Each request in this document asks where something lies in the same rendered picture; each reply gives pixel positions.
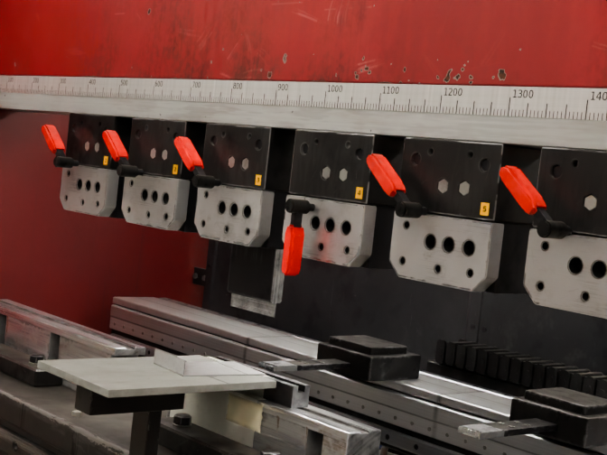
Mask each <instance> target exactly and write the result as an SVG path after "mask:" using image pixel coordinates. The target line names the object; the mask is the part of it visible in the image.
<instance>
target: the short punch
mask: <svg viewBox="0 0 607 455"><path fill-rule="evenodd" d="M283 253H284V249H272V248H263V247H253V246H242V245H237V244H232V247H231V256H230V264H229V280H228V289H227V290H228V292H229V293H232V294H231V302H230V306H233V307H237V308H240V309H243V310H247V311H252V312H256V313H260V314H263V315H266V316H270V317H275V308H276V304H277V303H280V302H281V301H282V296H283V287H284V279H285V273H283V272H282V263H283Z"/></svg>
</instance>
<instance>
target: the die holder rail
mask: <svg viewBox="0 0 607 455"><path fill-rule="evenodd" d="M0 343H2V344H5V345H6V346H8V347H11V348H14V349H17V350H19V351H22V352H23V353H25V354H28V355H31V354H43V355H44V360H56V359H84V358H138V356H139V355H145V347H142V346H140V345H137V344H135V343H132V342H129V341H126V340H123V339H120V338H117V337H114V336H111V335H108V334H106V333H104V332H101V331H98V330H94V329H91V328H88V327H85V326H83V325H80V324H78V323H75V322H72V321H69V320H65V319H63V318H60V317H57V316H54V315H51V314H49V313H47V312H44V311H39V310H36V309H34V308H31V307H29V306H26V305H23V304H21V303H18V302H13V301H11V300H8V299H0ZM62 385H64V386H66V387H68V388H69V389H72V390H74V391H76V390H77V385H76V384H74V383H72V382H70V381H68V380H66V379H62Z"/></svg>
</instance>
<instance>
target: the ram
mask: <svg viewBox="0 0 607 455"><path fill-rule="evenodd" d="M0 75H9V76H50V77H92V78H132V79H213V80H254V81H295V82H336V83H377V84H418V85H459V86H500V87H541V88H607V0H0ZM0 109H5V110H13V111H21V112H33V113H45V114H57V115H69V114H70V113H74V114H88V115H101V116H121V117H128V118H133V117H138V118H151V119H163V120H177V121H188V122H195V123H202V124H207V123H215V124H228V125H252V126H266V127H275V128H282V129H288V130H296V129H304V130H317V131H330V132H343V133H356V134H369V135H384V136H390V137H396V138H403V139H405V138H406V137H419V138H432V139H445V140H458V141H471V142H484V143H496V144H512V145H517V146H524V147H529V148H536V149H542V147H544V146H547V147H560V148H573V149H585V150H598V151H607V121H603V120H584V119H565V118H545V117H526V116H489V115H470V114H450V113H431V112H412V111H393V110H373V109H354V108H335V107H298V106H278V105H259V104H239V103H220V102H200V101H181V100H162V99H143V98H124V97H86V96H67V95H48V94H28V93H9V92H0Z"/></svg>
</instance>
